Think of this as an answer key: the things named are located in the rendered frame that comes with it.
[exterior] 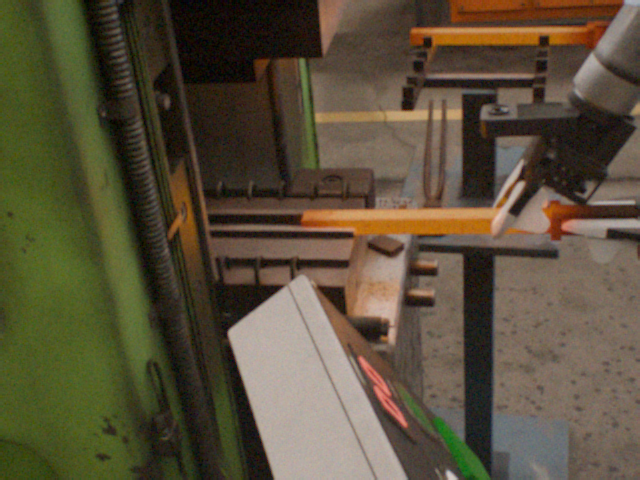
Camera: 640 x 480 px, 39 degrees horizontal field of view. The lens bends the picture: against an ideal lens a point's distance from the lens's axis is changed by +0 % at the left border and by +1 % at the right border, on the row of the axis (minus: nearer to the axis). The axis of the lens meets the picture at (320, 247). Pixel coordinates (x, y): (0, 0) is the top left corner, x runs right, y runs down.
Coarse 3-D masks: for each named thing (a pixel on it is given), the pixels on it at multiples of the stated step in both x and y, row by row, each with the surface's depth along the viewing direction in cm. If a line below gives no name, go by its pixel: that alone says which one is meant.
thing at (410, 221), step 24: (312, 216) 119; (336, 216) 119; (360, 216) 118; (384, 216) 117; (408, 216) 117; (432, 216) 116; (456, 216) 115; (480, 216) 115; (552, 216) 112; (576, 216) 112; (600, 216) 111; (624, 216) 111; (552, 240) 113
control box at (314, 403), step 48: (288, 288) 72; (240, 336) 72; (288, 336) 68; (336, 336) 66; (288, 384) 64; (336, 384) 61; (288, 432) 61; (336, 432) 58; (384, 432) 57; (432, 432) 73
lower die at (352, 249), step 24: (216, 240) 120; (240, 240) 119; (264, 240) 119; (288, 240) 118; (312, 240) 118; (336, 240) 117; (360, 240) 123; (216, 264) 117; (240, 264) 116; (288, 264) 115; (312, 264) 114; (336, 264) 114; (360, 264) 123; (216, 288) 113; (240, 288) 113; (264, 288) 112; (336, 288) 110
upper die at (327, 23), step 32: (192, 0) 94; (224, 0) 93; (256, 0) 92; (288, 0) 92; (320, 0) 92; (192, 32) 95; (224, 32) 95; (256, 32) 94; (288, 32) 94; (320, 32) 93
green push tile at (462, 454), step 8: (440, 424) 79; (440, 432) 79; (448, 432) 78; (448, 440) 77; (456, 440) 79; (456, 448) 77; (464, 448) 80; (456, 456) 76; (464, 456) 76; (472, 456) 81; (464, 464) 75; (472, 464) 77; (480, 464) 82; (464, 472) 74; (472, 472) 74; (480, 472) 78
